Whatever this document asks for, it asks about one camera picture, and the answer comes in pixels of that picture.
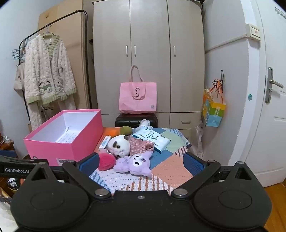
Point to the pink fluffy ball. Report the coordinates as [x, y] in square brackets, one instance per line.
[107, 161]

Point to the blue white tissue pack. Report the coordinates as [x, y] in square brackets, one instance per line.
[154, 139]

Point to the white door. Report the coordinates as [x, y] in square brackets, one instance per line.
[277, 133]

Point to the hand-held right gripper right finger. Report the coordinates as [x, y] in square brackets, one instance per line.
[193, 165]

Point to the black clothes rack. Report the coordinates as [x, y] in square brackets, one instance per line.
[86, 22]

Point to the white plastic packet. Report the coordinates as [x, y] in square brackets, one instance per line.
[104, 142]

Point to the small white plush toy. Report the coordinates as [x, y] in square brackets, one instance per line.
[145, 123]

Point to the wooden side table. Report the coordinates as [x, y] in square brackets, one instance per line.
[6, 147]

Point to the canvas tote bag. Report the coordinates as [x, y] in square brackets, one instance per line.
[19, 80]

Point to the beige wardrobe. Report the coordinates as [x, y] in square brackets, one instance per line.
[147, 33]

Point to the green egg-shaped sponge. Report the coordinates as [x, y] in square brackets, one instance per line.
[125, 130]

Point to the cream fluffy pyjama jacket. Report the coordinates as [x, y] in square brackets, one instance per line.
[44, 67]

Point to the cream fluffy pyjama pants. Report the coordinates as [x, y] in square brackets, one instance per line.
[35, 116]

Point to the pink cardboard box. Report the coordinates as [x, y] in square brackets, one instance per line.
[55, 149]

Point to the white hanging plastic bag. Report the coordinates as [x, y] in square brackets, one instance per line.
[199, 138]

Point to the colourful gift bag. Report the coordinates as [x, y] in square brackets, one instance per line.
[214, 111]

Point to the pink floral cloth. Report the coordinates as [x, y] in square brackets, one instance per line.
[140, 145]

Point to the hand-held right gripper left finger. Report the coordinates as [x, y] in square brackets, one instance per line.
[89, 161]

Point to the white brown-patched plush toy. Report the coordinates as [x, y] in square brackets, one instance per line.
[118, 146]

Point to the pink tote bag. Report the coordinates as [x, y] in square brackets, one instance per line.
[137, 100]

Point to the orange egg-shaped sponge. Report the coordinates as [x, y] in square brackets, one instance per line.
[113, 132]

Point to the teal round sticker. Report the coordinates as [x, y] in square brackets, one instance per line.
[250, 97]

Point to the printed paper sheet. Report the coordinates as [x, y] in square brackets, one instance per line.
[67, 138]

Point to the purple plush toy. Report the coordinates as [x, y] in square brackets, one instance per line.
[136, 164]

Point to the patchwork blanket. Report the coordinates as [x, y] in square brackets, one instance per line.
[169, 169]

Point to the white light switch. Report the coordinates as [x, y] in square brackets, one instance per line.
[253, 32]

